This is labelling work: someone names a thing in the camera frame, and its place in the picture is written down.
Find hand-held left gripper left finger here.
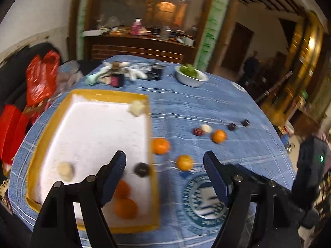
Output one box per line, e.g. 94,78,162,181
30,150,127,248

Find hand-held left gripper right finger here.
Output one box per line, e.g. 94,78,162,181
203,150,302,248

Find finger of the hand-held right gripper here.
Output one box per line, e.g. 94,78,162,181
248,174,295,195

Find small orange mandarin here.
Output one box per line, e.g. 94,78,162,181
113,198,138,219

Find large orange mandarin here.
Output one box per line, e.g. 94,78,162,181
176,155,194,171

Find yellow foam tray box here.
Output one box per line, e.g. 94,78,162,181
25,89,160,234

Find white bowl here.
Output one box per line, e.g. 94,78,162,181
174,65,209,88

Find black box with pink label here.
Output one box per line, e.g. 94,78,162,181
111,73,124,88

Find white glove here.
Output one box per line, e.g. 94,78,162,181
124,64,148,81

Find green lettuce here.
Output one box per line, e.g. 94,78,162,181
180,64,198,77

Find red paper bag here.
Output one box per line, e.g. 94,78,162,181
0,105,29,164

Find clear plastic bag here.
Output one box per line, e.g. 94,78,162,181
55,60,84,95

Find black battery box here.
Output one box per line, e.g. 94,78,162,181
150,64,164,80

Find brown wooden door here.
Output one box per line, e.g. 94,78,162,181
228,22,254,78

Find wooden counter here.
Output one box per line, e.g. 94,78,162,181
83,30,197,65

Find pink bottle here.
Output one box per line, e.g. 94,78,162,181
131,19,143,35

